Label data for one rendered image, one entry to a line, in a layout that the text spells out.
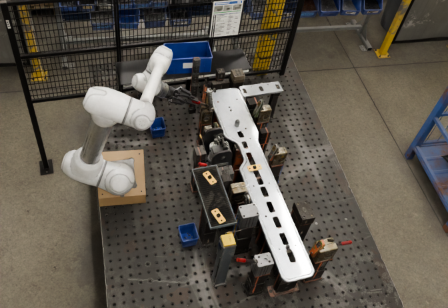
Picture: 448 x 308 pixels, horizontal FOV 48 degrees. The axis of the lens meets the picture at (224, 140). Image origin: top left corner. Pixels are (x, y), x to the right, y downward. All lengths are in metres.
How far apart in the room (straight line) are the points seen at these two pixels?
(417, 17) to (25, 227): 4.14
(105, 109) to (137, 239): 0.99
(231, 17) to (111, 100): 1.41
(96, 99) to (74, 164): 0.57
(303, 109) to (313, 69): 1.49
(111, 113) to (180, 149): 1.17
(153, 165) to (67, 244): 0.94
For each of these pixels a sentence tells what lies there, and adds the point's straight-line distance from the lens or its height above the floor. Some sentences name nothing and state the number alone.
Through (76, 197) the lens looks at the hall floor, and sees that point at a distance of 4.01.
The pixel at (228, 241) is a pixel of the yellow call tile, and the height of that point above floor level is 1.16.
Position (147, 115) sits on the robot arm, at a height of 1.66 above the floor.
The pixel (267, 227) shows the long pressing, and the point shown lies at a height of 1.00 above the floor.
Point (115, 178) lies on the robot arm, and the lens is 2.73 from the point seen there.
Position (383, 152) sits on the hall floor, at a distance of 4.70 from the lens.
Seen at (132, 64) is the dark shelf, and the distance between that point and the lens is 3.43.
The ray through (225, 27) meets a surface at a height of 1.23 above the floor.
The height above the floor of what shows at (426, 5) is 0.62.
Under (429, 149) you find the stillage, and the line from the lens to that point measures 4.69.
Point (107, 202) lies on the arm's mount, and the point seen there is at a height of 0.74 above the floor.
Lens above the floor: 3.32
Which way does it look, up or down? 50 degrees down
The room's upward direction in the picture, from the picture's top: 10 degrees clockwise
